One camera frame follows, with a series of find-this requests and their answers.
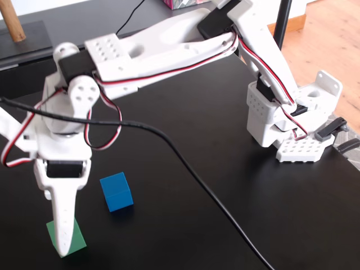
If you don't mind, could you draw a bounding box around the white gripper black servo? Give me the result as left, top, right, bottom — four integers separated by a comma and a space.
26, 130, 94, 259

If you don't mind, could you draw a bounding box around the green cube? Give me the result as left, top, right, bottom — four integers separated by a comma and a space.
46, 220, 87, 259

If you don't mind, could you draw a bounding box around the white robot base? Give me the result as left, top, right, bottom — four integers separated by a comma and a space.
246, 70, 344, 164

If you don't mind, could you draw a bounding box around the blue cube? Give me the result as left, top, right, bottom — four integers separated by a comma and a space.
99, 172, 134, 213

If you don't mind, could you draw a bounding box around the wide dark storage bin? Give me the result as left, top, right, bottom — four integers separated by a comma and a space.
0, 56, 60, 99

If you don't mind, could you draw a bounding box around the grey shelf unit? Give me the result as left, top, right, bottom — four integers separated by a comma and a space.
0, 0, 214, 99

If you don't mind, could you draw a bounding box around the pink teal patterned box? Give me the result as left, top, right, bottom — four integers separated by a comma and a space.
160, 0, 212, 11

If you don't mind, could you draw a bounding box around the grey black table clamp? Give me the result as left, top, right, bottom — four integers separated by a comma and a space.
314, 116, 350, 143

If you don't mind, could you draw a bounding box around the thick black stand pole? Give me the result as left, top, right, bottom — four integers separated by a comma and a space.
273, 0, 293, 50

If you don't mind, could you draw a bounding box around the red white gripper servo cable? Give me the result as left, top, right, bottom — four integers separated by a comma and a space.
0, 87, 65, 169

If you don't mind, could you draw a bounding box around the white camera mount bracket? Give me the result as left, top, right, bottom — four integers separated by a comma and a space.
0, 106, 37, 154

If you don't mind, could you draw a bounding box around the thick black camera cable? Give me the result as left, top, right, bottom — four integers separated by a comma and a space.
0, 97, 275, 270

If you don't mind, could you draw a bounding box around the red white arm servo cable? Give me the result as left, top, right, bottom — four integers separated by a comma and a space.
83, 28, 309, 151

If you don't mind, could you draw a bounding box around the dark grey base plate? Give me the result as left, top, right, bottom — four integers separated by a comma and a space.
0, 20, 53, 60

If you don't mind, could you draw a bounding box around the thin black cable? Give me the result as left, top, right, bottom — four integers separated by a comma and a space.
115, 0, 146, 37

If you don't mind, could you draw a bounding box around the wooden post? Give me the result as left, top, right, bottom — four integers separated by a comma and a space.
0, 0, 26, 43

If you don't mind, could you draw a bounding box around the black clamp handle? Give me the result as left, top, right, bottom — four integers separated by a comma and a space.
336, 139, 360, 155

